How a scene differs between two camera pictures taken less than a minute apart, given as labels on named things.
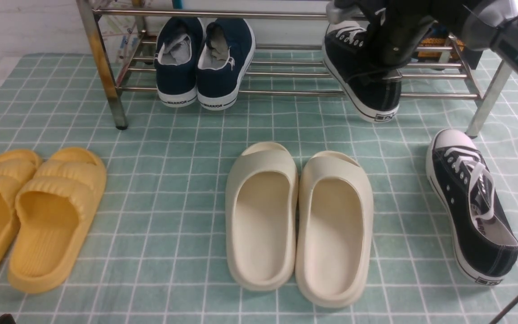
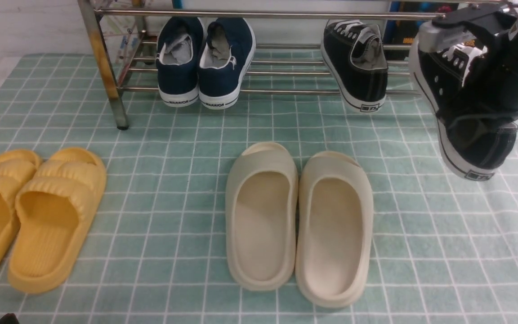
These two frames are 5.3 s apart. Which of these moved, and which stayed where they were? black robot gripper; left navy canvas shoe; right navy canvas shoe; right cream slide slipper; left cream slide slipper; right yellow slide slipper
Moved: black robot gripper
Stayed: right yellow slide slipper; right navy canvas shoe; right cream slide slipper; left navy canvas shoe; left cream slide slipper
